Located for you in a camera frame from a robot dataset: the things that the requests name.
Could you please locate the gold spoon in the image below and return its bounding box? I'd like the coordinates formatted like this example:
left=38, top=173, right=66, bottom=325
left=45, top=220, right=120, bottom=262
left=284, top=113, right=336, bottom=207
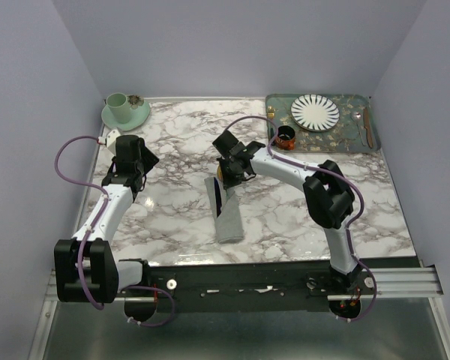
left=217, top=166, right=223, bottom=182

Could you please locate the blue handled utensil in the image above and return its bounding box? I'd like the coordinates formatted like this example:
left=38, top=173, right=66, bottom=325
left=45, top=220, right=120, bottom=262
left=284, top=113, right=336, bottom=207
left=213, top=178, right=222, bottom=218

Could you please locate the grey woven cloth napkin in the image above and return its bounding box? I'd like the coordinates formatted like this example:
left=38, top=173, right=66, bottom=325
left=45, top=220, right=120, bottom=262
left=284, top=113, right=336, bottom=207
left=205, top=177, right=245, bottom=244

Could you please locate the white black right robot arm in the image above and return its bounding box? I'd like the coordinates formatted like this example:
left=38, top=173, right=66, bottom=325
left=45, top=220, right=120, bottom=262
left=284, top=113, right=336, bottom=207
left=212, top=130, right=362, bottom=294

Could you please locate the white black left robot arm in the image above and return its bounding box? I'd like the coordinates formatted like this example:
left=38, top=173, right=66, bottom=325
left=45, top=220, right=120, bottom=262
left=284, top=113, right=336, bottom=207
left=54, top=129, right=159, bottom=309

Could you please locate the mint green floral plate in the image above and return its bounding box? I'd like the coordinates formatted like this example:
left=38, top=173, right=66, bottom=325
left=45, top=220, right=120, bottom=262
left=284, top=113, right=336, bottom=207
left=101, top=94, right=151, bottom=132

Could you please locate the red black tea cup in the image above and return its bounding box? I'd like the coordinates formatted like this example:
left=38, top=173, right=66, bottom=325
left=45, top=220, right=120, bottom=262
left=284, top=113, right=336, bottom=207
left=274, top=125, right=296, bottom=151

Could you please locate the mint green cup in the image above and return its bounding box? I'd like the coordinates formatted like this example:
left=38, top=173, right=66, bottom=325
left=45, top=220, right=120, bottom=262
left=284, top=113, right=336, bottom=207
left=106, top=93, right=131, bottom=124

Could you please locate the white blue striped plate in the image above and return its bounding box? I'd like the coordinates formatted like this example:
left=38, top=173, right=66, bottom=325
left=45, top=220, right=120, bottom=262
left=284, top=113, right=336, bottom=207
left=290, top=94, right=340, bottom=132

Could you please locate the teal floral serving tray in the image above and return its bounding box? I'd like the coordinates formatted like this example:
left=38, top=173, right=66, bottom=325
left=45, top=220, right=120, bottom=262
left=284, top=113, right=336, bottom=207
left=265, top=94, right=381, bottom=153

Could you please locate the silver spoon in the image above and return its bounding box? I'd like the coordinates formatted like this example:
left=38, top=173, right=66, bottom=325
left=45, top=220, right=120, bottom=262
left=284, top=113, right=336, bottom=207
left=350, top=112, right=365, bottom=146

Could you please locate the brown wooden knife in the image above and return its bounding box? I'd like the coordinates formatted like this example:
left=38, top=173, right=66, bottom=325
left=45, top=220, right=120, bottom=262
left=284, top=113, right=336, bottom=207
left=363, top=107, right=374, bottom=149

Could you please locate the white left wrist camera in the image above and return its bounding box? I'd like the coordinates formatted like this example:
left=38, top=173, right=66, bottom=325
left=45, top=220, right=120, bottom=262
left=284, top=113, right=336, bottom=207
left=97, top=128, right=122, bottom=155

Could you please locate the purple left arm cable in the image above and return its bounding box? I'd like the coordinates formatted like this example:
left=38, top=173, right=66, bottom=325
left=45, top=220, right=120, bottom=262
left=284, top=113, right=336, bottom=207
left=54, top=135, right=176, bottom=327

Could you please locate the gold fork green handle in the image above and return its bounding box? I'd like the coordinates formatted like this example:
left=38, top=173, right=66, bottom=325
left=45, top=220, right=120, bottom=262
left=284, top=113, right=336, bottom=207
left=266, top=106, right=278, bottom=146

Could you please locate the black metal base frame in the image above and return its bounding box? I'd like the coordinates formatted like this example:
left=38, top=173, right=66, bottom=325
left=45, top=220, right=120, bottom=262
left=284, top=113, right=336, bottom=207
left=114, top=258, right=423, bottom=314

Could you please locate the aluminium extrusion rail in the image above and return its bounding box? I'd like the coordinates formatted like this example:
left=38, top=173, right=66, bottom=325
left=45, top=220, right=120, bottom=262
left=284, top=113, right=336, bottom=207
left=45, top=267, right=444, bottom=302

